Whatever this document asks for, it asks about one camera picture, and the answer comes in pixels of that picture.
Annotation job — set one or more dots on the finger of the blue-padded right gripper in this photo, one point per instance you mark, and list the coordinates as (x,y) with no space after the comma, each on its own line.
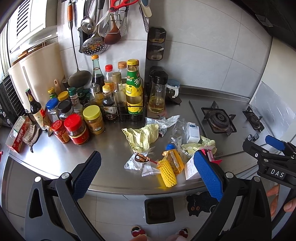
(242,212)

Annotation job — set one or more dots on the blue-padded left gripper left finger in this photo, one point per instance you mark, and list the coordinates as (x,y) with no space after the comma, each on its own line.
(42,220)

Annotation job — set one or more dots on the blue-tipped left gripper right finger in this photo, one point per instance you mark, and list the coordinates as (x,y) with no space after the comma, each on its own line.
(275,143)

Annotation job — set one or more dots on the white carton red flap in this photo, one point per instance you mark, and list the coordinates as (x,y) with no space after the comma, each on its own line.
(191,171)

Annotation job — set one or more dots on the orange snack packet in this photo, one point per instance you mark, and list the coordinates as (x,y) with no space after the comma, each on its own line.
(175,160)

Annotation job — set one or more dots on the yellow foam fruit net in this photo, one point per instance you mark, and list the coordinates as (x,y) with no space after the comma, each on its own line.
(167,173)

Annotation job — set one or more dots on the clear plastic bottle blue cap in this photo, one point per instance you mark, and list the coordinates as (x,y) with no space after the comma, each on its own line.
(178,133)

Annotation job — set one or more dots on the clear plastic snack wrapper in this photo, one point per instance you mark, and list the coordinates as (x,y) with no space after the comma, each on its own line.
(143,163)

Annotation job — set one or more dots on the pale yellow wrapper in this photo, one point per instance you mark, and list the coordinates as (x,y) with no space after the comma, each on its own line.
(140,139)
(205,144)

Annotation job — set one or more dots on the black trash bin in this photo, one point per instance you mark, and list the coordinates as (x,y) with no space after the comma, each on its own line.
(159,210)

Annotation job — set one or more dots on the person's right hand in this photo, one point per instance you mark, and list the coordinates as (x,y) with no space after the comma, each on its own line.
(274,191)

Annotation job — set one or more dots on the black cat floor mat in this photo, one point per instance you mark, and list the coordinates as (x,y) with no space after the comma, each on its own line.
(202,202)

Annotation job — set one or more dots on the red seasoning box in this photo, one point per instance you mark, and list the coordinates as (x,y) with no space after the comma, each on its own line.
(14,139)

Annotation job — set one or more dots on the red lid chili jar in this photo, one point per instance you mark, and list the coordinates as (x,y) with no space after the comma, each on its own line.
(76,129)

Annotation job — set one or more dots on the small red chili jar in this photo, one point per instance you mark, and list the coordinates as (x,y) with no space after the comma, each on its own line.
(60,131)

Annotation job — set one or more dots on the small white medicine box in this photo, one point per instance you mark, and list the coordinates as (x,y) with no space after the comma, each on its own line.
(193,133)

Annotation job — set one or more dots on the yellow lid sauce jar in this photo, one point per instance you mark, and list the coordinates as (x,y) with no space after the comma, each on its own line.
(93,117)

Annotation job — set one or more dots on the black lid jar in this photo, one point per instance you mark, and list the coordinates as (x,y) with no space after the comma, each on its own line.
(65,109)

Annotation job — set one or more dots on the dark soy sauce bottle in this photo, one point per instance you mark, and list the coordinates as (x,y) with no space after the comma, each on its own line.
(36,109)

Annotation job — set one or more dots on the small yellow cap bottle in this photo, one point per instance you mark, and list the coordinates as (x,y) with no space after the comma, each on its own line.
(109,103)

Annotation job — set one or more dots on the glass jar blue lid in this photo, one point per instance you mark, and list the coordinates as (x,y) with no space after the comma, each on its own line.
(172,88)

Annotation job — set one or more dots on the glass oil dispenser black lid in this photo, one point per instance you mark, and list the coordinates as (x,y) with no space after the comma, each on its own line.
(157,96)

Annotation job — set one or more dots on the tall brown cap bottle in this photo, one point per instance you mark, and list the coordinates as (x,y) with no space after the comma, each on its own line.
(119,93)

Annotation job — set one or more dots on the black ladle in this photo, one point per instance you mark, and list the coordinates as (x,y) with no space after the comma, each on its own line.
(81,77)

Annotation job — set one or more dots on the red cap bottle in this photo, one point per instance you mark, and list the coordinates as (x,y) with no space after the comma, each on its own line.
(108,76)

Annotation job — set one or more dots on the green label vinegar bottle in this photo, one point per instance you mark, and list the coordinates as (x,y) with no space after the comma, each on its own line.
(133,88)

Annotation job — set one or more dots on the slotted metal skimmer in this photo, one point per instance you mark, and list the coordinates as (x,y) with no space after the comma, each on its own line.
(95,45)

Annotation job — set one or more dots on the wooden spoon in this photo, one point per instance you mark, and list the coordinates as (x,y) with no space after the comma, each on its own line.
(113,36)

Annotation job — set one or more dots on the black wire condiment rack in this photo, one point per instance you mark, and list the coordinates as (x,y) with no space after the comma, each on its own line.
(128,117)

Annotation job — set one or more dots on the red handled scissors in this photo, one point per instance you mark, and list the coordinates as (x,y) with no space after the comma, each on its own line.
(114,6)

